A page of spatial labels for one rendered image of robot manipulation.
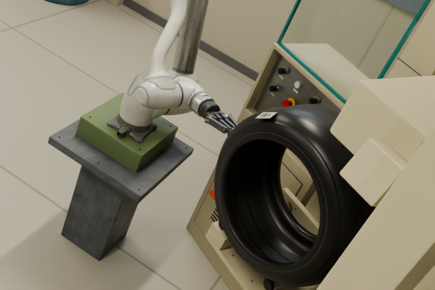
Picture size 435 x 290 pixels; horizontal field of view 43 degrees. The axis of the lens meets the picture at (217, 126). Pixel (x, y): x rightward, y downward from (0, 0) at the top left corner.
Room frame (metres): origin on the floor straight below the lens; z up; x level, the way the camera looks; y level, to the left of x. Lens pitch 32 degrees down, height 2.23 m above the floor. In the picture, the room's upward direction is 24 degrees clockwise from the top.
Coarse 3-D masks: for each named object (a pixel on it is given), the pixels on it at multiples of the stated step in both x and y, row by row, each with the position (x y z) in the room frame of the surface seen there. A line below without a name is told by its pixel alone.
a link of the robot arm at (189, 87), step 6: (180, 78) 1.94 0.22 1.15; (186, 78) 1.95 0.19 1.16; (180, 84) 1.87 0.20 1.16; (186, 84) 1.89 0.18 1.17; (192, 84) 1.91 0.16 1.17; (198, 84) 1.94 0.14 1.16; (186, 90) 1.86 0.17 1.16; (192, 90) 1.88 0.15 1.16; (198, 90) 1.89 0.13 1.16; (204, 90) 1.93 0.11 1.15; (186, 96) 1.85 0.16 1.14; (192, 96) 1.86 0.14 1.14; (186, 102) 1.85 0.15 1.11; (186, 108) 1.87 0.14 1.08
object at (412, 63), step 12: (432, 12) 1.75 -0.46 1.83; (420, 24) 1.77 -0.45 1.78; (432, 24) 1.74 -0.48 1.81; (420, 36) 1.75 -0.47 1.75; (432, 36) 1.73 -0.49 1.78; (408, 48) 1.76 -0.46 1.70; (420, 48) 1.73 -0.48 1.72; (432, 48) 1.71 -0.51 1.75; (408, 60) 1.74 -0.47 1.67; (420, 60) 1.72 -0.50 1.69; (432, 60) 1.70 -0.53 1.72; (396, 72) 1.75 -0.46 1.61; (408, 72) 1.73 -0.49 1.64; (420, 72) 1.70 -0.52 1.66; (432, 72) 1.68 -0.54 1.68; (312, 204) 1.75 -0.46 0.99
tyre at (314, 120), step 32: (256, 128) 1.49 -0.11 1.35; (288, 128) 1.44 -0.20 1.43; (320, 128) 1.44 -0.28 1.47; (224, 160) 1.52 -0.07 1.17; (256, 160) 1.72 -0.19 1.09; (320, 160) 1.35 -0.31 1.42; (224, 192) 1.48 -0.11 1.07; (256, 192) 1.68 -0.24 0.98; (320, 192) 1.31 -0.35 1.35; (352, 192) 1.31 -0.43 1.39; (224, 224) 1.44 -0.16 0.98; (256, 224) 1.58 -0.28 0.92; (288, 224) 1.61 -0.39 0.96; (320, 224) 1.27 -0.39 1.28; (352, 224) 1.27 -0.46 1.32; (256, 256) 1.34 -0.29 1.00; (288, 256) 1.49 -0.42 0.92; (320, 256) 1.24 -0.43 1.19
